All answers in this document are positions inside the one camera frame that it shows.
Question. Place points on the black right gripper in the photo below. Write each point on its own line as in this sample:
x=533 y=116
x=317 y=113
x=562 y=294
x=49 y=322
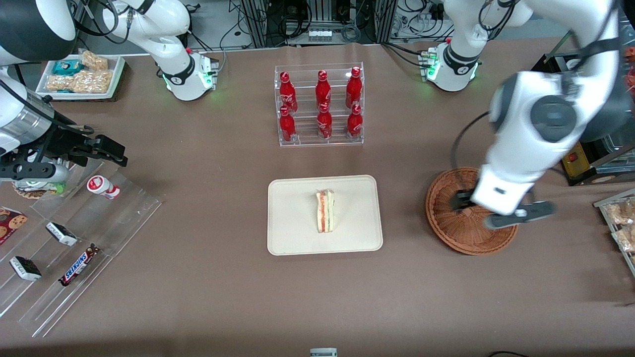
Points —
x=60 y=141

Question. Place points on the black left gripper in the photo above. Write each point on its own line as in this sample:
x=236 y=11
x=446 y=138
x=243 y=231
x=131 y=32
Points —
x=460 y=199

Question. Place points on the triangular sandwich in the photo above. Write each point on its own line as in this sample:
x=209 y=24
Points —
x=325 y=212

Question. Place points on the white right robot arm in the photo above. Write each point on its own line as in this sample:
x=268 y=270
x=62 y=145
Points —
x=171 y=49

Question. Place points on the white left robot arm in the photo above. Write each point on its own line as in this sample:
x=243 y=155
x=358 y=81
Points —
x=521 y=144

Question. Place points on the brown wicker basket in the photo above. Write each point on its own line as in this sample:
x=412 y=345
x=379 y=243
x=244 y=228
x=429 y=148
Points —
x=446 y=230

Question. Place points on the white snack tray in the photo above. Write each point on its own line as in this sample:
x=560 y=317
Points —
x=116 y=74

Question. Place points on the metal tray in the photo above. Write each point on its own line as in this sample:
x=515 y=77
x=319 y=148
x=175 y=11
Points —
x=603 y=206

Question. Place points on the cream plastic tray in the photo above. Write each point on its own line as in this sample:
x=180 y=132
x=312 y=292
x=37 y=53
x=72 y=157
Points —
x=297 y=218

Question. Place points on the white red yogurt bottle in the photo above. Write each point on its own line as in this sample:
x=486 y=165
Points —
x=101 y=186

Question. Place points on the clear acrylic tiered display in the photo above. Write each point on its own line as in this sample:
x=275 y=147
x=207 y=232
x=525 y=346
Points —
x=114 y=218

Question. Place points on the peanut crisp snack bag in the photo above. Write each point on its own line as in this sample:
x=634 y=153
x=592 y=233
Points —
x=93 y=82
x=59 y=83
x=94 y=60

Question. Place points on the small wicker coaster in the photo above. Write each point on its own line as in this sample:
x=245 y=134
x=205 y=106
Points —
x=30 y=192

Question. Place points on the teal snack package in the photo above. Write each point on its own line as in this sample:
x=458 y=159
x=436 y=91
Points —
x=67 y=67

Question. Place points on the small black white box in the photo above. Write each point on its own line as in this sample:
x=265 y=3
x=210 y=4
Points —
x=61 y=234
x=26 y=268

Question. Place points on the snickers chocolate bar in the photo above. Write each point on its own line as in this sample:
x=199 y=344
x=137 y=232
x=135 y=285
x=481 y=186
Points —
x=79 y=265

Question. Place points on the chocolate chip cookie package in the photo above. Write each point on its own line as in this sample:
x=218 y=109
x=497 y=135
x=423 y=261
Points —
x=11 y=225

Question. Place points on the black machine with yellow panel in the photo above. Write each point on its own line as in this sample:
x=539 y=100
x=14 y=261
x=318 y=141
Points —
x=575 y=163

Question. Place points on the red cola bottle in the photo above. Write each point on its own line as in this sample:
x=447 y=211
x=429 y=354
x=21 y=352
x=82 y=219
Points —
x=286 y=126
x=324 y=124
x=354 y=123
x=323 y=89
x=353 y=87
x=286 y=91

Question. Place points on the clear acrylic bottle rack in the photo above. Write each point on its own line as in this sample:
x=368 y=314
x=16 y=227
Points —
x=310 y=139

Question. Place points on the clear bagged pastry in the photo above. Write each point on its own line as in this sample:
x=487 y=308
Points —
x=626 y=239
x=622 y=212

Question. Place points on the white grey device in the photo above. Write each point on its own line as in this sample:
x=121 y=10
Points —
x=323 y=352

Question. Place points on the white power strip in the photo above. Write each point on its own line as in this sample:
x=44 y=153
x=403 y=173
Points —
x=320 y=35

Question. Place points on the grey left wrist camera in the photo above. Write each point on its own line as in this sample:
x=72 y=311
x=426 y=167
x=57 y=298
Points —
x=521 y=214

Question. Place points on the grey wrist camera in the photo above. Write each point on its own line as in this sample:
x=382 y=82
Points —
x=42 y=174
x=521 y=214

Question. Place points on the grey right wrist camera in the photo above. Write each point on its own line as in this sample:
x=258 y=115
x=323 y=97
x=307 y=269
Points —
x=42 y=174

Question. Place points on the aluminium frame rack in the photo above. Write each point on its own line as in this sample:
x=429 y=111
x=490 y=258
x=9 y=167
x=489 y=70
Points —
x=258 y=22

